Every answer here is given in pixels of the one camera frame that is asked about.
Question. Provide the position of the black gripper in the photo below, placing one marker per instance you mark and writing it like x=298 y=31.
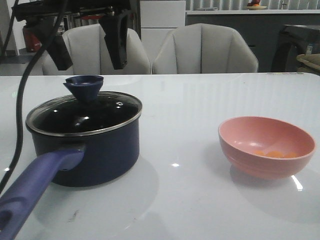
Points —
x=114 y=24

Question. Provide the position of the glass lid with blue knob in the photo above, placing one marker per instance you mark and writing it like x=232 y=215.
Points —
x=86 y=111

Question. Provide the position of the dark blue saucepan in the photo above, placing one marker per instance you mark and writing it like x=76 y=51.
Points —
x=79 y=161

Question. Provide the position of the pink bowl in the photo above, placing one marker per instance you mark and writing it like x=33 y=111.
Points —
x=241 y=136

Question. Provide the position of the orange ham slices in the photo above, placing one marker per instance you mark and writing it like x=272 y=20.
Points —
x=276 y=154

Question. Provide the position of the left beige chair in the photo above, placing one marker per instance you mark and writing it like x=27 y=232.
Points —
x=89 y=54

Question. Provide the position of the beige chair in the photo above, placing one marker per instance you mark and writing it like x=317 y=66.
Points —
x=89 y=54
x=204 y=49

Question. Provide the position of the red bin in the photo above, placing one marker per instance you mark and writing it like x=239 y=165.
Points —
x=32 y=43

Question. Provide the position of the white cabinet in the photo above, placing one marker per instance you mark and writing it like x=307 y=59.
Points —
x=158 y=17

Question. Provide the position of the right beige chair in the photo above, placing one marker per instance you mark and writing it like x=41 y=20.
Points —
x=204 y=49

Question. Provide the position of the fruit plate on counter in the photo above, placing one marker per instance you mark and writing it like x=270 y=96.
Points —
x=254 y=5

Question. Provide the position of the grey counter with white top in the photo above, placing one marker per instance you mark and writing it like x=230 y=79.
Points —
x=259 y=28

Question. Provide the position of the dark appliance at right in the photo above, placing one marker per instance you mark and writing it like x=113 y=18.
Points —
x=294 y=40

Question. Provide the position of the beige cushion at right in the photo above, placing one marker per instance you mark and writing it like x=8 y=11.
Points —
x=309 y=63

